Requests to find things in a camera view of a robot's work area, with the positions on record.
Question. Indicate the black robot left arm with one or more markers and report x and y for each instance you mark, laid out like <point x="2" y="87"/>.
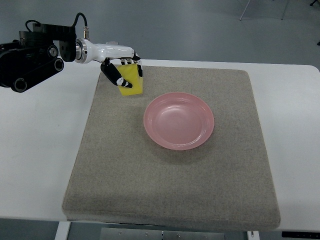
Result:
<point x="39" y="54"/>

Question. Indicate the yellow cube block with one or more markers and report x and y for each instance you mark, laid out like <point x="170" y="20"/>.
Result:
<point x="130" y="73"/>

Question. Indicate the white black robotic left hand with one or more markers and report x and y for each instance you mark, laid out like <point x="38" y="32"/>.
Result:
<point x="87" y="51"/>

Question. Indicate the pink plate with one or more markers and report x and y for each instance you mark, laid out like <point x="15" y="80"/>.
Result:
<point x="178" y="121"/>

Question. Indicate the beige fabric mat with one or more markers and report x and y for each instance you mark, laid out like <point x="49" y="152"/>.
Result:
<point x="187" y="153"/>

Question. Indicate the white table leg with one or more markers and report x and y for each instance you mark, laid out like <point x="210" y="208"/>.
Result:
<point x="62" y="231"/>

